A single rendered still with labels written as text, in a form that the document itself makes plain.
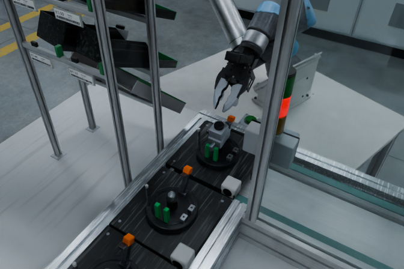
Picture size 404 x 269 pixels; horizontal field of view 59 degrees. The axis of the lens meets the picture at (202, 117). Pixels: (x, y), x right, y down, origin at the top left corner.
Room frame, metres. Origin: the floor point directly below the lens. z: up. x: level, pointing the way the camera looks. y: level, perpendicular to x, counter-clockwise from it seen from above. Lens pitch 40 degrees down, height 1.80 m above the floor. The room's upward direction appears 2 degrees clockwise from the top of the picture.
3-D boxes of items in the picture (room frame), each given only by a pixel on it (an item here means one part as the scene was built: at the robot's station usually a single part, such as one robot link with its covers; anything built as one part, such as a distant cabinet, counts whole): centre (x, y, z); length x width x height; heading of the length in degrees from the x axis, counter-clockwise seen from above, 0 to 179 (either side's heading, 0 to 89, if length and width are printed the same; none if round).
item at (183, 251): (0.59, 0.07, 1.01); 0.24 x 0.24 x 0.13; 60
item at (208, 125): (0.81, -0.05, 0.96); 0.24 x 0.24 x 0.02; 60
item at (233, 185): (0.68, -0.09, 0.97); 0.05 x 0.05 x 0.04; 60
